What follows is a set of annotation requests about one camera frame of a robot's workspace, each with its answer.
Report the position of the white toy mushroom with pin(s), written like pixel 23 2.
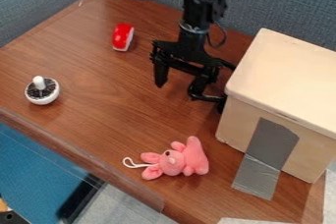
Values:
pixel 42 91

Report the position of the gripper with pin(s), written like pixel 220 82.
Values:
pixel 189 53

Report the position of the cabinet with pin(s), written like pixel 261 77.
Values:
pixel 284 84

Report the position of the pink plush bunny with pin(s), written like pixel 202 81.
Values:
pixel 181 160

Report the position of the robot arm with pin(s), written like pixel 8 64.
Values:
pixel 199 2

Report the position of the grey tape strip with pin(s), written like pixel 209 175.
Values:
pixel 267 159

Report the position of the red and white toy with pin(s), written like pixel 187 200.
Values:
pixel 122 36

